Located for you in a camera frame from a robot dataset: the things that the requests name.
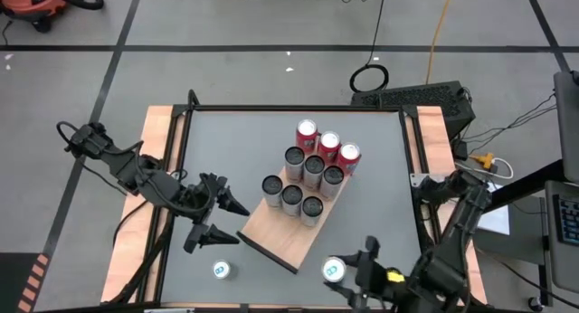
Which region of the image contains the yellow extension cable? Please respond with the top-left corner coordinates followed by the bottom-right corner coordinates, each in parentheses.
top-left (424, 0), bottom-right (456, 86)

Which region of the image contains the black coiled floor cable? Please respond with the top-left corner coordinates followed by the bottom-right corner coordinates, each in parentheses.
top-left (348, 0), bottom-right (390, 94)

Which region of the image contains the wooden table side board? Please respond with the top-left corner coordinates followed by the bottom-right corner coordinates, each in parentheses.
top-left (415, 105), bottom-right (489, 305)
top-left (100, 105), bottom-right (176, 304)

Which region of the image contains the white Celsius Peach Vibe can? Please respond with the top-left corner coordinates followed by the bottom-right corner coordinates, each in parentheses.
top-left (318, 165), bottom-right (346, 200)
top-left (284, 146), bottom-right (307, 184)
top-left (302, 154), bottom-right (327, 190)

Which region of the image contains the orange shop vacuum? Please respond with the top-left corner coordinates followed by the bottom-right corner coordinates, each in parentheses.
top-left (0, 0), bottom-right (69, 33)

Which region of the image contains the red Fanta soda can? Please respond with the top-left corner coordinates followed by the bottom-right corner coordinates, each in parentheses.
top-left (316, 130), bottom-right (341, 165)
top-left (335, 141), bottom-right (363, 176)
top-left (296, 119), bottom-right (321, 157)

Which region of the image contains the white paper sheet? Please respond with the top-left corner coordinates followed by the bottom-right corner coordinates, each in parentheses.
top-left (474, 204), bottom-right (511, 236)

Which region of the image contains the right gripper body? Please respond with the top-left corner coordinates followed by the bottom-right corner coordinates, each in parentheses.
top-left (352, 234), bottom-right (409, 312)

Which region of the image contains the grey metal cart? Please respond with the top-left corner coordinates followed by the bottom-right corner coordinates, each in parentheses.
top-left (470, 179), bottom-right (579, 312)

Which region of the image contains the yellow power plug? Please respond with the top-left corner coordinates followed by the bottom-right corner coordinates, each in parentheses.
top-left (469, 152), bottom-right (498, 170)

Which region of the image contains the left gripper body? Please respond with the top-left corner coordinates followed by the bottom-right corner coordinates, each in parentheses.
top-left (180, 172), bottom-right (230, 255)

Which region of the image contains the blue silver Red Bull can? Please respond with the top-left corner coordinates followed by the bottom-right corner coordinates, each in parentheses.
top-left (320, 256), bottom-right (348, 285)
top-left (211, 259), bottom-right (239, 281)

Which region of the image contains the black aluminium table frame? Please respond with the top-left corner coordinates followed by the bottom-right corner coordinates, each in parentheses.
top-left (106, 89), bottom-right (488, 313)

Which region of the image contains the black diagonal bar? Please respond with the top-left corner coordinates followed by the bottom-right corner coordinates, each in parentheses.
top-left (479, 158), bottom-right (566, 213)

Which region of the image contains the black orange striped floor mat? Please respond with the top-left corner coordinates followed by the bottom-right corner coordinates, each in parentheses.
top-left (0, 252), bottom-right (50, 313)

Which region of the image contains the wooden shelf with black frame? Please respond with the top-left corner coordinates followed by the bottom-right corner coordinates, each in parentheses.
top-left (236, 167), bottom-right (352, 275)

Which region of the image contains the black keyboard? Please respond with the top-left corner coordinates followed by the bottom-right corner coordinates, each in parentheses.
top-left (552, 194), bottom-right (579, 247)

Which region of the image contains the grey computer monitor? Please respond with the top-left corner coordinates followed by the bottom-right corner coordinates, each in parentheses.
top-left (553, 70), bottom-right (579, 184)

